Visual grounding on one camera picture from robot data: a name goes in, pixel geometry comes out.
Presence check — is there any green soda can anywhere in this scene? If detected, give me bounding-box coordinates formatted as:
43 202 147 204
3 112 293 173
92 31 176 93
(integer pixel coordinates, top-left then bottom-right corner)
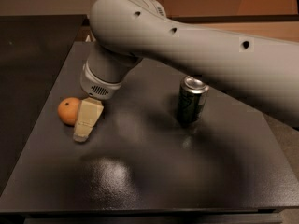
177 76 209 124

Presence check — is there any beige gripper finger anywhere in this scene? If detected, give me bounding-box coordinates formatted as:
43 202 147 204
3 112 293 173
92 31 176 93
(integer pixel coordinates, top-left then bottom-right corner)
73 97 104 143

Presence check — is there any orange fruit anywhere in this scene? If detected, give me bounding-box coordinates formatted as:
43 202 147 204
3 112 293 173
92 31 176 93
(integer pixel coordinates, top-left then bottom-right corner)
57 97 81 126

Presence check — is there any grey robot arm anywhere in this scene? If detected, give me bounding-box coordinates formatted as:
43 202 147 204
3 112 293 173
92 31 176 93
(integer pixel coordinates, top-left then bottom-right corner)
80 0 299 129

